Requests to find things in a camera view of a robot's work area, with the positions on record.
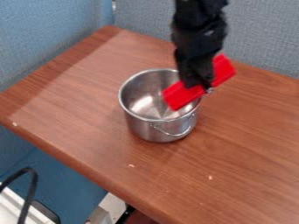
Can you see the red rectangular block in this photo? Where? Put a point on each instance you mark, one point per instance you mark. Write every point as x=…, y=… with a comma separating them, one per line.
x=178, y=95

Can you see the white appliance at corner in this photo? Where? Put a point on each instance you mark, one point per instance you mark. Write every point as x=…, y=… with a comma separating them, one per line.
x=12, y=205

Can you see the black table leg bracket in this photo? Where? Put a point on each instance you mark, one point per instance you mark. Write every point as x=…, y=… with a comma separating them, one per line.
x=126, y=215

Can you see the stainless steel metal pot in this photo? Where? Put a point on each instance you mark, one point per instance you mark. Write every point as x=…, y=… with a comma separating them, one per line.
x=148, y=116

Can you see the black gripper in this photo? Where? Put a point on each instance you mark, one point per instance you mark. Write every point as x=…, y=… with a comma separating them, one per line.
x=198, y=42

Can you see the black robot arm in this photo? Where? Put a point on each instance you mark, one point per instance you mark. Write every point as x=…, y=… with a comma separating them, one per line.
x=195, y=12

